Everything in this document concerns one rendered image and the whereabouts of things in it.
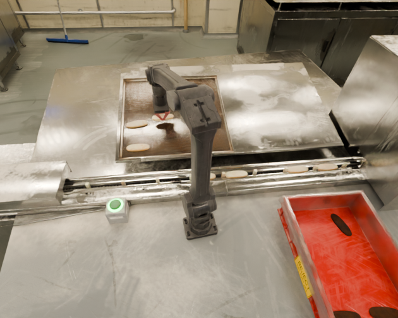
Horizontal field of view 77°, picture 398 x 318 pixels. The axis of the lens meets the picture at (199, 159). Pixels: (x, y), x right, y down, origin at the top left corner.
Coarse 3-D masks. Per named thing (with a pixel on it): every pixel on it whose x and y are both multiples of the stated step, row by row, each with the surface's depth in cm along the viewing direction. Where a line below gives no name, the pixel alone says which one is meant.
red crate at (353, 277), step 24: (312, 216) 99; (288, 240) 92; (312, 240) 93; (336, 240) 93; (360, 240) 93; (336, 264) 87; (360, 264) 88; (336, 288) 82; (360, 288) 82; (384, 288) 83; (360, 312) 78
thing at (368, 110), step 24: (384, 48) 95; (360, 72) 107; (384, 72) 95; (360, 96) 108; (384, 96) 96; (336, 120) 125; (360, 120) 109; (384, 120) 97; (360, 144) 110; (384, 144) 98; (360, 168) 111; (384, 168) 98; (384, 192) 99
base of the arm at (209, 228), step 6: (210, 216) 98; (186, 222) 96; (192, 222) 90; (204, 222) 88; (210, 222) 92; (186, 228) 93; (192, 228) 90; (198, 228) 89; (204, 228) 90; (210, 228) 93; (216, 228) 93; (186, 234) 92; (192, 234) 92; (198, 234) 90; (204, 234) 92; (210, 234) 92; (216, 234) 94
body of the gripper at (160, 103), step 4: (152, 96) 109; (164, 96) 103; (156, 100) 104; (160, 100) 104; (164, 100) 105; (156, 104) 106; (160, 104) 105; (164, 104) 106; (156, 108) 106; (160, 108) 106; (164, 108) 106; (168, 108) 106; (156, 112) 106
